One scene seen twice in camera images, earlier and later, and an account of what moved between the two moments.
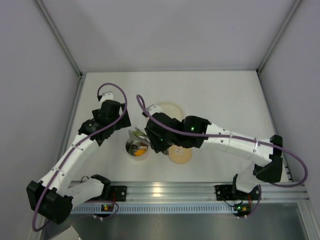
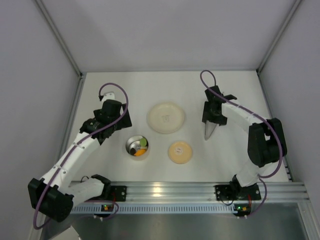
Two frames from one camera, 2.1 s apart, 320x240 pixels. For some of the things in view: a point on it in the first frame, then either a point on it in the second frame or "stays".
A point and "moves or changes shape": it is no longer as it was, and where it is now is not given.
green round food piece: x=137 y=133 -> x=143 y=142
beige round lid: x=179 y=154 stays
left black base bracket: x=118 y=193 stays
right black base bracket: x=224 y=192 stays
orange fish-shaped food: x=140 y=152 stays
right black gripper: x=152 y=138 -> x=213 y=120
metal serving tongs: x=138 y=135 moves or changes shape
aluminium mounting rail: x=196 y=192 stays
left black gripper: x=124 y=118 stays
